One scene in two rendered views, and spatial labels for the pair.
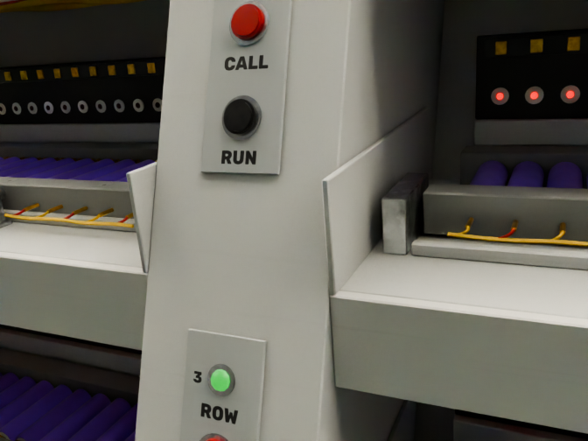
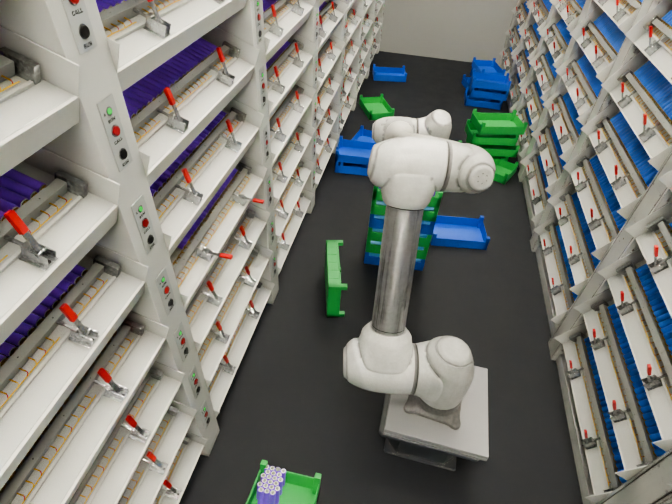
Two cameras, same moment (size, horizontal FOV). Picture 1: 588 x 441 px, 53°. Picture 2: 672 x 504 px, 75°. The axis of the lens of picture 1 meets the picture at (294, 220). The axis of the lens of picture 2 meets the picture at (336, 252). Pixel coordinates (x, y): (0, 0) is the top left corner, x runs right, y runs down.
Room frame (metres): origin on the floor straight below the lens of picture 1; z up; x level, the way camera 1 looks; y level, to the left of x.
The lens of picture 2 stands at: (0.35, 1.38, 1.55)
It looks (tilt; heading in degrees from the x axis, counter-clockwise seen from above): 43 degrees down; 255
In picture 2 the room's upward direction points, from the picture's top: 4 degrees clockwise
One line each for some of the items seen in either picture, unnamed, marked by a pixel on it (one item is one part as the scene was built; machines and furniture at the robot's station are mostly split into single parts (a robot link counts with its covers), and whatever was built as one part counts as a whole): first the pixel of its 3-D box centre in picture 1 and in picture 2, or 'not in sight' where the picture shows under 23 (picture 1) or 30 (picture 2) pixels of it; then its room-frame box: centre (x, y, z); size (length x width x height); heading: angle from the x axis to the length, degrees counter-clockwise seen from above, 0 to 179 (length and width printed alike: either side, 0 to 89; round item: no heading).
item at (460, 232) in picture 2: not in sight; (457, 230); (-0.77, -0.26, 0.04); 0.30 x 0.20 x 0.08; 164
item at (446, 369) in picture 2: not in sight; (443, 368); (-0.18, 0.75, 0.40); 0.18 x 0.16 x 0.22; 164
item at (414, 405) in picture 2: not in sight; (437, 387); (-0.20, 0.74, 0.26); 0.22 x 0.18 x 0.06; 59
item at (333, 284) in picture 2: not in sight; (335, 277); (-0.01, 0.04, 0.10); 0.30 x 0.08 x 0.20; 81
